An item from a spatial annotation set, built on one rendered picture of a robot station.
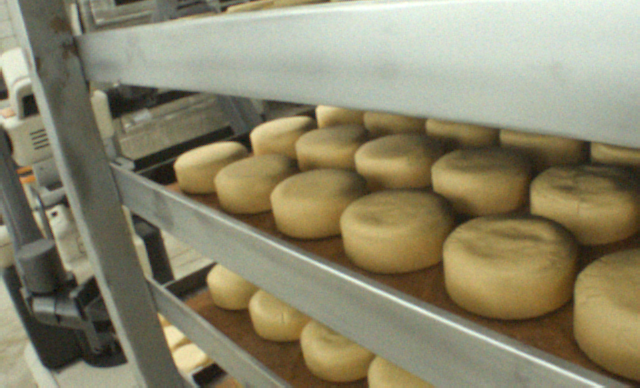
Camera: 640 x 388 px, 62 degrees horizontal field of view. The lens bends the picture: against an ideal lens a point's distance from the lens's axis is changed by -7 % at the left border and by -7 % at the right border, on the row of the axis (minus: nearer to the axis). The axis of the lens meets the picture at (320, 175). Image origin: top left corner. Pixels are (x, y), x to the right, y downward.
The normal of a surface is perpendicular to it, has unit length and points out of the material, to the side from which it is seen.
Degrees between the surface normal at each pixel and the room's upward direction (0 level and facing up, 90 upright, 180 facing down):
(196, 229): 90
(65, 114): 90
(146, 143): 90
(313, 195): 0
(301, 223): 90
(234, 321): 0
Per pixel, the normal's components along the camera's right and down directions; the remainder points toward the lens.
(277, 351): -0.17, -0.92
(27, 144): 0.65, 0.30
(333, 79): -0.76, 0.34
